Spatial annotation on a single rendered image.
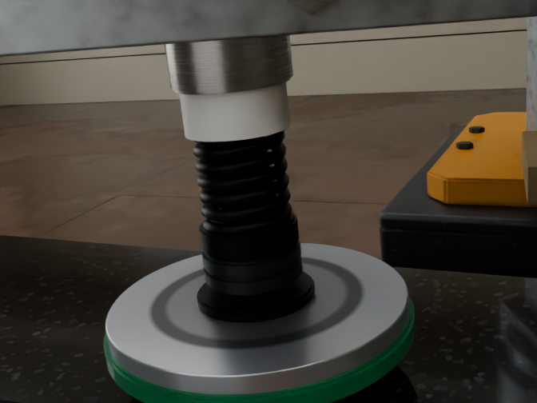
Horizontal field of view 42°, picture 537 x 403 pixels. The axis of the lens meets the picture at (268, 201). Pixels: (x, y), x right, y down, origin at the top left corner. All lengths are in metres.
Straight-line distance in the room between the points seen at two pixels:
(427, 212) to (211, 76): 0.65
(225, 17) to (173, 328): 0.20
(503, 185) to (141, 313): 0.66
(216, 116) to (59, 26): 0.10
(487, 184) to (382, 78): 5.80
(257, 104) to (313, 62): 6.57
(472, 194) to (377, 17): 0.67
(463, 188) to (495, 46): 5.56
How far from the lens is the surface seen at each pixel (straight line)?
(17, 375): 0.59
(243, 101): 0.43
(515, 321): 0.59
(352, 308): 0.48
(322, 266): 0.55
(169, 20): 0.40
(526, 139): 1.06
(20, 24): 0.42
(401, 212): 1.04
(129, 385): 0.46
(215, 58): 0.43
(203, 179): 0.47
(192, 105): 0.44
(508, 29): 6.57
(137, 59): 7.93
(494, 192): 1.05
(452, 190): 1.06
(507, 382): 0.51
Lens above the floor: 1.07
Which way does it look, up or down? 17 degrees down
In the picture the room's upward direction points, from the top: 6 degrees counter-clockwise
